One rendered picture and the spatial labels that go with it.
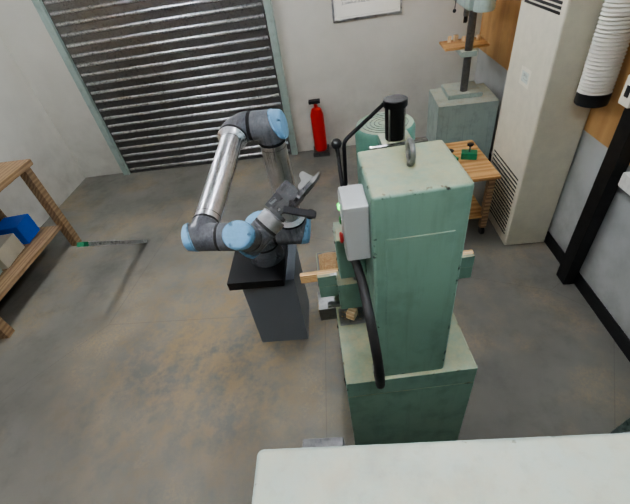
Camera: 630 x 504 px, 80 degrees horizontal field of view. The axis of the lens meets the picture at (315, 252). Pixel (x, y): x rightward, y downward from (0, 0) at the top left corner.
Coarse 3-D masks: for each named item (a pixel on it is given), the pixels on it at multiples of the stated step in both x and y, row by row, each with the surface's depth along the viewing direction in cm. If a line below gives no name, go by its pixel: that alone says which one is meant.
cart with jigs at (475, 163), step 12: (456, 144) 293; (468, 144) 268; (456, 156) 270; (468, 156) 272; (480, 156) 275; (468, 168) 265; (480, 168) 263; (492, 168) 261; (480, 180) 255; (492, 180) 257; (492, 192) 264; (480, 216) 279; (480, 228) 287
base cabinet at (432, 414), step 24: (456, 384) 129; (360, 408) 136; (384, 408) 138; (408, 408) 139; (432, 408) 140; (456, 408) 141; (360, 432) 150; (384, 432) 151; (408, 432) 152; (432, 432) 154; (456, 432) 155
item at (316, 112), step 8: (312, 112) 394; (320, 112) 393; (312, 120) 399; (320, 120) 397; (312, 128) 407; (320, 128) 402; (320, 136) 408; (320, 144) 414; (328, 144) 431; (320, 152) 419; (328, 152) 418
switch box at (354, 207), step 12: (348, 192) 88; (360, 192) 88; (348, 204) 85; (360, 204) 84; (348, 216) 85; (360, 216) 85; (348, 228) 87; (360, 228) 87; (348, 240) 89; (360, 240) 89; (348, 252) 92; (360, 252) 92
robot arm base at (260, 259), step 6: (276, 246) 202; (264, 252) 199; (270, 252) 201; (276, 252) 203; (282, 252) 207; (258, 258) 202; (264, 258) 201; (270, 258) 202; (276, 258) 205; (282, 258) 208; (258, 264) 204; (264, 264) 203; (270, 264) 203
